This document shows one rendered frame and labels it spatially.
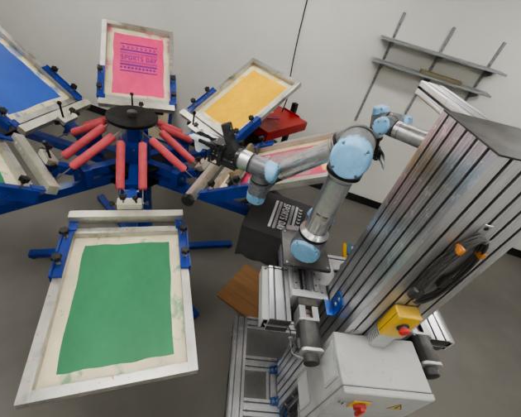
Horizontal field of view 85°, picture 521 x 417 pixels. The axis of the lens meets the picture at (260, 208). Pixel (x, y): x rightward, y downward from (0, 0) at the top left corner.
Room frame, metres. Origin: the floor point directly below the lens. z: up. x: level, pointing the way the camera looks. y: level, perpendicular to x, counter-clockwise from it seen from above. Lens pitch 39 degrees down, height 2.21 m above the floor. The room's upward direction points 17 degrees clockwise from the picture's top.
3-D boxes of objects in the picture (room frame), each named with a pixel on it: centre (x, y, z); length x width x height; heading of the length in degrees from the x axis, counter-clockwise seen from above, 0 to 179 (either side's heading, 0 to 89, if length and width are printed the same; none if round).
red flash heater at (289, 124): (2.78, 0.15, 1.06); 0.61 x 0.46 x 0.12; 146
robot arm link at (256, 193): (0.92, 0.03, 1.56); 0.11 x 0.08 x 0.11; 166
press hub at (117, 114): (1.61, 0.95, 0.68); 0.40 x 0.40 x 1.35
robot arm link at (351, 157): (0.84, -0.22, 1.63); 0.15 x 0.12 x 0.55; 166
